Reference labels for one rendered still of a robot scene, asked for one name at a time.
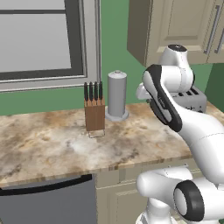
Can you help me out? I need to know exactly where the grey paper towel holder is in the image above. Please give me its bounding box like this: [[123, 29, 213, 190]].
[[104, 69, 130, 123]]

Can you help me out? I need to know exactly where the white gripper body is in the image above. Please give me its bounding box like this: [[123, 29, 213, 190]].
[[135, 82, 153, 103]]

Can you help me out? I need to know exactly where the grey framed window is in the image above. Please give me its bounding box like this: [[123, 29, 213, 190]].
[[0, 0, 102, 93]]

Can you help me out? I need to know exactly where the silver toaster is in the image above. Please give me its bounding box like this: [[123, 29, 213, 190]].
[[168, 86, 208, 115]]

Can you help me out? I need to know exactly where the grey cupboard door handle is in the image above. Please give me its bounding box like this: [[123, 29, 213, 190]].
[[213, 26, 224, 54], [203, 4, 221, 56]]

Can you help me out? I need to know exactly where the beige wall cupboard door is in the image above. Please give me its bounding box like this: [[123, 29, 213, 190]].
[[206, 0, 224, 64], [144, 0, 218, 67]]

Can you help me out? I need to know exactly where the beige wall cupboard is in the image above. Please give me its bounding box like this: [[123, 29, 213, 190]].
[[126, 0, 224, 68]]

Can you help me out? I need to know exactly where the black dishwasher door handle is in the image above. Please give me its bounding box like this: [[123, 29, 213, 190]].
[[0, 173, 94, 197]]

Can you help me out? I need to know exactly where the wooden knife block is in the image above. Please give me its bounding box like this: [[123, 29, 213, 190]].
[[84, 97, 107, 139]]

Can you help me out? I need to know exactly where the beige base cupboard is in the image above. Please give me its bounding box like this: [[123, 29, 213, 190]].
[[94, 157, 206, 224]]

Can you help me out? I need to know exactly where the black-handled knife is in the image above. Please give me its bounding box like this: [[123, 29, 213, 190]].
[[93, 80, 99, 102], [83, 81, 89, 102], [98, 80, 104, 101], [88, 81, 94, 102]]

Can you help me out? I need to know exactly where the beige base cupboard door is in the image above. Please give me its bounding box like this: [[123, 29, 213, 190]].
[[114, 187, 152, 224]]

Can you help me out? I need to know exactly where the beige drawer front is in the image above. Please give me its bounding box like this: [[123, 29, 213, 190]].
[[117, 159, 204, 191]]

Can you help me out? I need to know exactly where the grey dishwasher door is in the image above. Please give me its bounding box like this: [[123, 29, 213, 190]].
[[0, 173, 98, 224]]

